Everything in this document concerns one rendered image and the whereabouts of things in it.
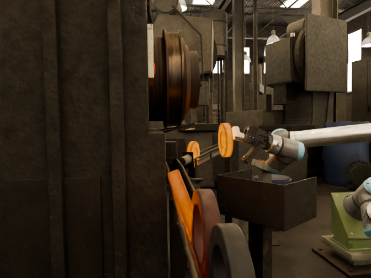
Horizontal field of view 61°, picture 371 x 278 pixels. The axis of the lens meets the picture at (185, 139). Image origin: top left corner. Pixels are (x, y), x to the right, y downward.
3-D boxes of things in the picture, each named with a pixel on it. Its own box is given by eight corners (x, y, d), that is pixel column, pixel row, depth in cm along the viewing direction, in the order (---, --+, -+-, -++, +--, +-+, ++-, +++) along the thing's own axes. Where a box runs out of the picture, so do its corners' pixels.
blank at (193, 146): (190, 169, 206) (195, 169, 205) (184, 151, 197) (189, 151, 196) (197, 154, 217) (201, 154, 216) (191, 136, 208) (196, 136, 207)
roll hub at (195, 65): (190, 107, 141) (189, 44, 140) (183, 110, 169) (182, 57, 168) (202, 107, 142) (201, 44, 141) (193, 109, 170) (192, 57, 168)
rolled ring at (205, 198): (205, 176, 73) (191, 176, 73) (225, 210, 56) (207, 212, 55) (203, 246, 78) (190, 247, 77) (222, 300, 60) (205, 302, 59)
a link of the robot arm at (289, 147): (296, 166, 147) (308, 155, 139) (271, 159, 145) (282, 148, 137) (295, 150, 153) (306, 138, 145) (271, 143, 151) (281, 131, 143)
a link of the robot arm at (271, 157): (281, 160, 163) (293, 147, 153) (280, 178, 156) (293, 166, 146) (264, 154, 163) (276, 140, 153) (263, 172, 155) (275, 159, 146)
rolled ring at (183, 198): (189, 194, 72) (175, 200, 71) (208, 249, 80) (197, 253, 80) (173, 156, 88) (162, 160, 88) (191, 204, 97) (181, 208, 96)
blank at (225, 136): (226, 124, 132) (233, 124, 132) (217, 121, 147) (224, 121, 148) (226, 160, 134) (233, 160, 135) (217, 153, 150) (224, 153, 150)
